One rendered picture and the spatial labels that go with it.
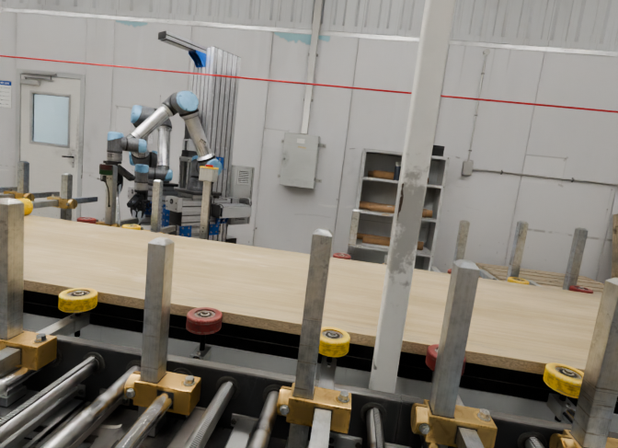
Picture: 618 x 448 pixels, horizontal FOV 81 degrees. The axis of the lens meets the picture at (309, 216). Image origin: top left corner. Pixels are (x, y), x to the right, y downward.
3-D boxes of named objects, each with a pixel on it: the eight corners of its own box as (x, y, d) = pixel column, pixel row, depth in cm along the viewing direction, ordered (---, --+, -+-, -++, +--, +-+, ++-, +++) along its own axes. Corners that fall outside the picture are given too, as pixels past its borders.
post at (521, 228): (497, 319, 171) (517, 220, 165) (506, 320, 171) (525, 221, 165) (501, 322, 168) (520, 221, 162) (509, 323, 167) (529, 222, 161)
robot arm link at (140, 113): (150, 171, 270) (156, 117, 229) (128, 168, 263) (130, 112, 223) (150, 158, 276) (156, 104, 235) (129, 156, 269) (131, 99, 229)
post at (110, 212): (108, 255, 191) (111, 164, 185) (113, 256, 191) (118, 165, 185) (103, 257, 188) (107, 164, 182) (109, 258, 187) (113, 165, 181)
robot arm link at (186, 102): (215, 171, 243) (184, 89, 220) (226, 174, 233) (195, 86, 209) (200, 178, 237) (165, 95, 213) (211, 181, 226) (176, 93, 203)
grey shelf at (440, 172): (345, 278, 443) (361, 150, 423) (419, 288, 433) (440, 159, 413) (344, 289, 399) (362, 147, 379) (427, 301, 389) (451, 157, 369)
